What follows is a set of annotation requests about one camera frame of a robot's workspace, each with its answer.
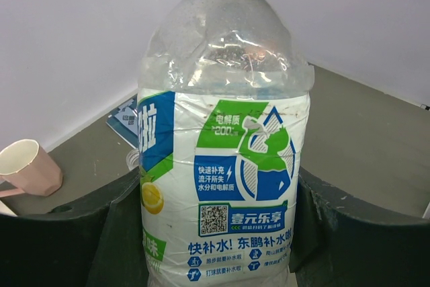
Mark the blue patterned placemat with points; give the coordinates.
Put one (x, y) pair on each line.
(123, 120)

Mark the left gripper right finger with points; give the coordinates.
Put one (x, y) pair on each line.
(340, 240)

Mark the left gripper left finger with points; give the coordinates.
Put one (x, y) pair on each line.
(95, 240)

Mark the small blue-cap water bottle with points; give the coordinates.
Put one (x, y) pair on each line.
(223, 104)

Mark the pink mug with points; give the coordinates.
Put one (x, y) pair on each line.
(29, 169)

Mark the white square plate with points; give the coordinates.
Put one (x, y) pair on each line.
(5, 210)

